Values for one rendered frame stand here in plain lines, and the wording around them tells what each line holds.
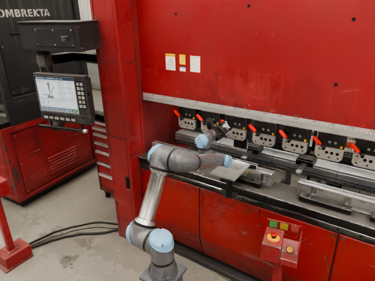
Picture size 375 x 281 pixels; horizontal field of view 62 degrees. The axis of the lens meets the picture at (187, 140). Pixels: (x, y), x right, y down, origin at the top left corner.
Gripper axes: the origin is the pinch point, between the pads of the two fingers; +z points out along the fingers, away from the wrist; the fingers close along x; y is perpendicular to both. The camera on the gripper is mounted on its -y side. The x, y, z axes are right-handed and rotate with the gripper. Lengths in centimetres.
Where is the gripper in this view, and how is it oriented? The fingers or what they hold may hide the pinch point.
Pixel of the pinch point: (224, 123)
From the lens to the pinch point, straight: 214.0
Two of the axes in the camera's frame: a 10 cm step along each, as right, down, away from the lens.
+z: 5.5, -3.3, 7.7
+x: 4.9, -6.1, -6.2
